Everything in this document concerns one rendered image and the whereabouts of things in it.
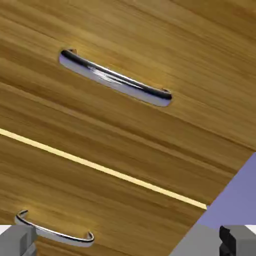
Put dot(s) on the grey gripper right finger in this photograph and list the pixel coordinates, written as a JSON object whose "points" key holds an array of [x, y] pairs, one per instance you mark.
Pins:
{"points": [[238, 242]]}

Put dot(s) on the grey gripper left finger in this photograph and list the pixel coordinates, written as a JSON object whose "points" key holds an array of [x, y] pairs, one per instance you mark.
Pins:
{"points": [[16, 242]]}

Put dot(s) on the wooden drawer front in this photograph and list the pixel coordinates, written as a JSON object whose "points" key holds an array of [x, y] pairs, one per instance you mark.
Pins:
{"points": [[180, 50], [120, 210]]}

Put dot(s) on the light wooden cabinet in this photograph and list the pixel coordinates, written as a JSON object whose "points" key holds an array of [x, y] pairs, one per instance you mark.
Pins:
{"points": [[100, 169]]}

